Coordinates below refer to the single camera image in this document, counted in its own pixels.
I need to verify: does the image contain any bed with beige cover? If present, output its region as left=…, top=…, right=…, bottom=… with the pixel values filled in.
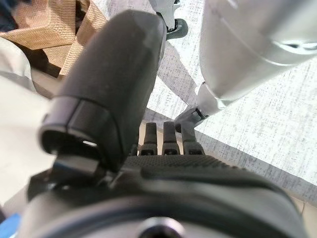
left=0, top=37, right=61, bottom=208

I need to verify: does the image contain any silver right robot leg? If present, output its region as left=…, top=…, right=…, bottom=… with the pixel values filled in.
left=148, top=0, right=189, bottom=41

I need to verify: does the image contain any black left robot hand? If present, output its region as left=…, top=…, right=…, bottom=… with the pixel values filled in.
left=14, top=11, right=308, bottom=238

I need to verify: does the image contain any silver robot leg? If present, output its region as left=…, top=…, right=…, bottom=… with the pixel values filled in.
left=148, top=0, right=189, bottom=41
left=174, top=0, right=317, bottom=132

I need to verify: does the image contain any blue garment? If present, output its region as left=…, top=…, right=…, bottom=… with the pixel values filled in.
left=0, top=213, right=23, bottom=238

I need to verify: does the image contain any silver left robot leg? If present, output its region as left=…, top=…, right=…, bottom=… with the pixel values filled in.
left=174, top=0, right=317, bottom=132

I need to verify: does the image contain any woven wicker laundry basket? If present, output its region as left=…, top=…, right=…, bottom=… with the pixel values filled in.
left=0, top=0, right=107, bottom=78

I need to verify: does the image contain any grey woven rug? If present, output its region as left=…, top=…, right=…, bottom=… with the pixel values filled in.
left=99, top=0, right=317, bottom=199

